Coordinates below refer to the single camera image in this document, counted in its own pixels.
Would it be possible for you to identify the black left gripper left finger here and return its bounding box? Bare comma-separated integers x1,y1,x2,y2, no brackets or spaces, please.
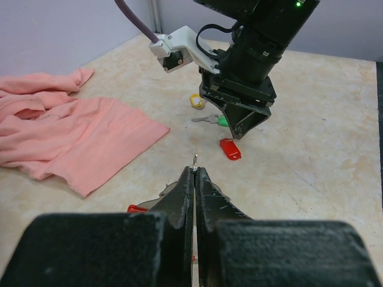
0,166,195,287

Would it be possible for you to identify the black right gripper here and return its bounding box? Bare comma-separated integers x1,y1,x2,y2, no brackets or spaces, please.
199,38,276,139

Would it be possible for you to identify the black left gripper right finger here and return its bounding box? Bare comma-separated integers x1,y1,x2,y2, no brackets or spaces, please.
195,167,381,286

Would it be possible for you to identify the red key tag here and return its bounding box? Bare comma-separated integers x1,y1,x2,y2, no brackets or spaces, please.
219,138,242,161

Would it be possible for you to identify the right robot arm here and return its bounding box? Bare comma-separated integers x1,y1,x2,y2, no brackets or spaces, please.
197,0,319,139

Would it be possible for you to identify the green key tag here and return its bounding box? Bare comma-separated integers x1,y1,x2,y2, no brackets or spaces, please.
217,115,229,127

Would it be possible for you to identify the silver key on green tag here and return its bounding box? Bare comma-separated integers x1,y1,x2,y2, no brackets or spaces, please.
191,114,220,124

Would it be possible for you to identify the yellow key tag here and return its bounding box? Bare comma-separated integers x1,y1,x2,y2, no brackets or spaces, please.
189,94,206,110

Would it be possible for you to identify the pink cloth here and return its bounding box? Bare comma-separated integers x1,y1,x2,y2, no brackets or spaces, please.
1,68,169,198

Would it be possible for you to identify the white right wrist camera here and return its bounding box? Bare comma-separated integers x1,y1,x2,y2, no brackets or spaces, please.
149,26,220,74

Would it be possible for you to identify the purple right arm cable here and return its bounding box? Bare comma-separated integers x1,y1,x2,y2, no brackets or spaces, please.
114,0,161,44

